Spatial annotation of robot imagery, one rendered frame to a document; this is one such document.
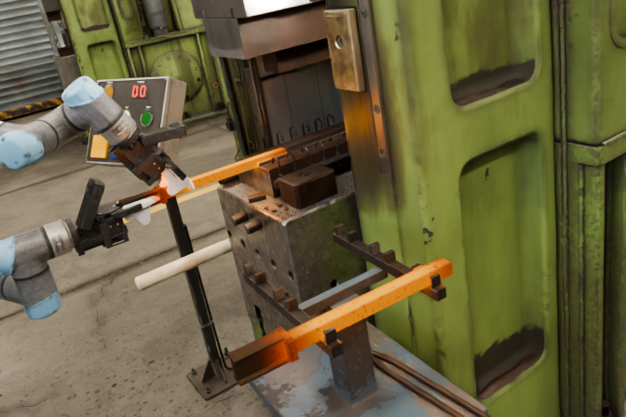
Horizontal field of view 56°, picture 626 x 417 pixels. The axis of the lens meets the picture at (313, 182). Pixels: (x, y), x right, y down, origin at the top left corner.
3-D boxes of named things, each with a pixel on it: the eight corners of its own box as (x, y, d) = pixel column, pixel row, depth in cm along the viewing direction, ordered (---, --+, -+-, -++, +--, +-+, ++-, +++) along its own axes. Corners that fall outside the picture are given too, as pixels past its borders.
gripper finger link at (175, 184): (181, 206, 142) (153, 181, 139) (197, 187, 144) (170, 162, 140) (184, 208, 140) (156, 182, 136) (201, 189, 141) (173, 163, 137)
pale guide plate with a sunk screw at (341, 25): (359, 92, 124) (347, 10, 118) (334, 88, 132) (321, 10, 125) (366, 89, 125) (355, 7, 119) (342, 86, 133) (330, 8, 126)
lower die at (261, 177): (274, 198, 150) (267, 167, 146) (239, 181, 166) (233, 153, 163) (399, 148, 169) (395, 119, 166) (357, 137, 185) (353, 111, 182)
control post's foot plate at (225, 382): (205, 403, 218) (199, 384, 215) (183, 375, 236) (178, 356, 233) (255, 375, 228) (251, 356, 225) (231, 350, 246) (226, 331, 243)
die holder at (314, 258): (315, 377, 151) (283, 222, 135) (248, 317, 182) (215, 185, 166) (468, 288, 177) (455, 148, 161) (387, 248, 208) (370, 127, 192)
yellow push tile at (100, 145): (105, 158, 189) (108, 134, 189) (89, 157, 193) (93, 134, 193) (109, 159, 190) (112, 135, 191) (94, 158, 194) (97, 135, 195)
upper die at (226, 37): (245, 60, 137) (237, 18, 133) (210, 56, 153) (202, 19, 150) (384, 22, 156) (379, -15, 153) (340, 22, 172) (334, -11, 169)
